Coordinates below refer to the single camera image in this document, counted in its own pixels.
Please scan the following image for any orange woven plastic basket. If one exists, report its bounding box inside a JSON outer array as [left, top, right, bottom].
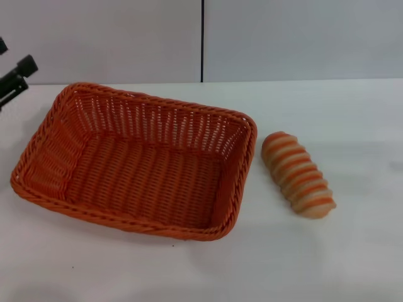
[[9, 82, 258, 242]]

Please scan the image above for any striped orange toy bread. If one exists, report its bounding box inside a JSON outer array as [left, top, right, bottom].
[[261, 131, 337, 218]]

